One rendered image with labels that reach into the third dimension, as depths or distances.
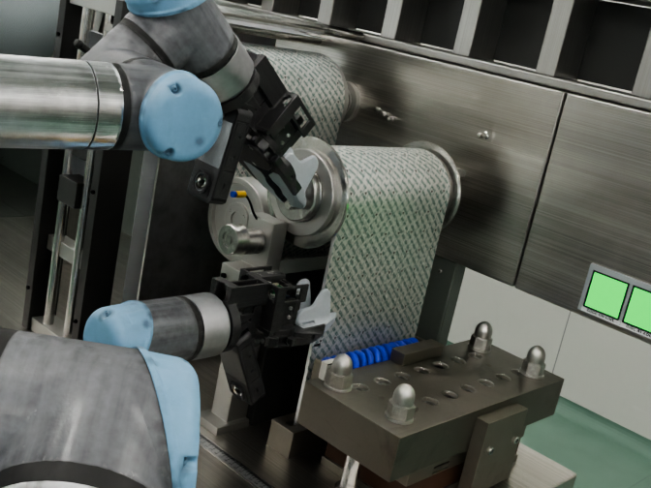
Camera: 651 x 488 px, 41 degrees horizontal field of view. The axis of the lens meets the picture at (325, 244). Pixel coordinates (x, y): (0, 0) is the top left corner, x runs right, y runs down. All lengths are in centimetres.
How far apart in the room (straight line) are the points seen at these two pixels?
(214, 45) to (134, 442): 48
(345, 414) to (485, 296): 310
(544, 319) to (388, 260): 282
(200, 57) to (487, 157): 58
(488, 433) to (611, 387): 277
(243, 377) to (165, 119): 43
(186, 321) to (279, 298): 13
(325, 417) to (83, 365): 58
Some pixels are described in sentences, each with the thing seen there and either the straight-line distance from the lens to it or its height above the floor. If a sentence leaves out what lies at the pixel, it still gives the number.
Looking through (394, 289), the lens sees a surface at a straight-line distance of 128.
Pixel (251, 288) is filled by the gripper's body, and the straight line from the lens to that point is 104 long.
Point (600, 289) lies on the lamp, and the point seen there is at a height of 119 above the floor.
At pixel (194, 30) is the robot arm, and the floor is 144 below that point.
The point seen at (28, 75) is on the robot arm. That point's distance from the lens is 74.
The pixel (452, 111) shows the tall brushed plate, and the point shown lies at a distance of 142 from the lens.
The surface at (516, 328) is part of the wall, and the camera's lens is 411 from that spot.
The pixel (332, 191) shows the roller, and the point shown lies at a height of 127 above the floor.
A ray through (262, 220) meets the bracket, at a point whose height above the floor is 120.
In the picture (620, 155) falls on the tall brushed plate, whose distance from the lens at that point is 128.
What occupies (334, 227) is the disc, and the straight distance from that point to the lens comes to 113.
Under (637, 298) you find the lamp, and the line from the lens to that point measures 127.
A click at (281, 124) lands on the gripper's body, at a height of 135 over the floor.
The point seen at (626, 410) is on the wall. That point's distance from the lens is 394.
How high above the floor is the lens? 149
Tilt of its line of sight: 15 degrees down
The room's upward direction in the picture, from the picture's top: 12 degrees clockwise
